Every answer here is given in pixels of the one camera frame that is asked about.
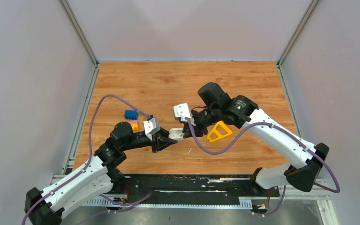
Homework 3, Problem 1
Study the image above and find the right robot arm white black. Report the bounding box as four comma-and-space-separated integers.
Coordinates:
173, 82, 329, 196

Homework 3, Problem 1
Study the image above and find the white slotted cable duct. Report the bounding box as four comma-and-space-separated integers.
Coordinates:
57, 195, 253, 210

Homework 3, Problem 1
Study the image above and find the white earbud charging case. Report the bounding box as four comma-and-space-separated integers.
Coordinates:
168, 127, 184, 141

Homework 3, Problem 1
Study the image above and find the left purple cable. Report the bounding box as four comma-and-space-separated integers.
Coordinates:
22, 94, 153, 225

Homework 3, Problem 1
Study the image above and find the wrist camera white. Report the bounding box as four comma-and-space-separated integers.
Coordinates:
143, 117, 161, 141
173, 103, 195, 126

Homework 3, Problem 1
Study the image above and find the yellow triangular toy frame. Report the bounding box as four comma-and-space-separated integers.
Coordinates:
206, 121, 233, 143

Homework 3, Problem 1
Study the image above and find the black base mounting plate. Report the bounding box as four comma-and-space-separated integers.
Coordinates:
105, 174, 280, 206

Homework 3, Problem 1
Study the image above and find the blue toy brick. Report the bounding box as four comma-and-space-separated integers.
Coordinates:
124, 110, 139, 120

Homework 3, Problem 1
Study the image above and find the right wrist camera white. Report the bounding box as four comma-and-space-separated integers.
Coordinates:
173, 103, 195, 126

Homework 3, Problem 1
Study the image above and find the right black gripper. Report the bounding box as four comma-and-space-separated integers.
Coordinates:
182, 105, 221, 138

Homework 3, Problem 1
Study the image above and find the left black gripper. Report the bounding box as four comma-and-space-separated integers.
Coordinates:
121, 126, 178, 153

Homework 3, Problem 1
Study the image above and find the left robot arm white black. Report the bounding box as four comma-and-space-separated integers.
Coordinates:
23, 118, 184, 225

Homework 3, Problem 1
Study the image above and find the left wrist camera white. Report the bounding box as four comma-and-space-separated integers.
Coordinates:
143, 117, 161, 141

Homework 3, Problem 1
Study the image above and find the pink green orange brick stack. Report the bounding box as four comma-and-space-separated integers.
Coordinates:
129, 120, 140, 132

